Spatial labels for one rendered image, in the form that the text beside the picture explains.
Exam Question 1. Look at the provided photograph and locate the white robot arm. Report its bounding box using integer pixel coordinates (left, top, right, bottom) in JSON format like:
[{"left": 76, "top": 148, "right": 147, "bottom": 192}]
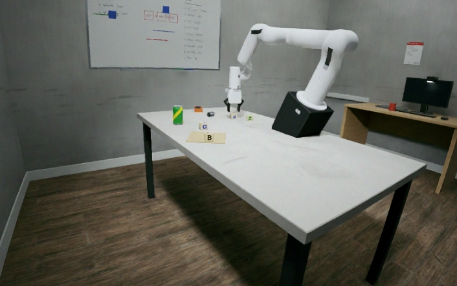
[{"left": 229, "top": 24, "right": 359, "bottom": 111}]

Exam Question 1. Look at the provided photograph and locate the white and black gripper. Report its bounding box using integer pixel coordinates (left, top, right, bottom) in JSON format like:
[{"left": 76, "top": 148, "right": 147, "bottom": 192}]
[{"left": 223, "top": 89, "right": 244, "bottom": 112}]

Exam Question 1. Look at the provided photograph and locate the tan square mat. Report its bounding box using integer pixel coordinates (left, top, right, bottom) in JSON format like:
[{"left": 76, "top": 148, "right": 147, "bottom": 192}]
[{"left": 185, "top": 131, "right": 226, "bottom": 144}]

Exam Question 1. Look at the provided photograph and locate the green drink can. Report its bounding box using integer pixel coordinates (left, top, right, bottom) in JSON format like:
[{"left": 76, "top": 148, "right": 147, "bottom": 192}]
[{"left": 173, "top": 105, "right": 183, "bottom": 125}]

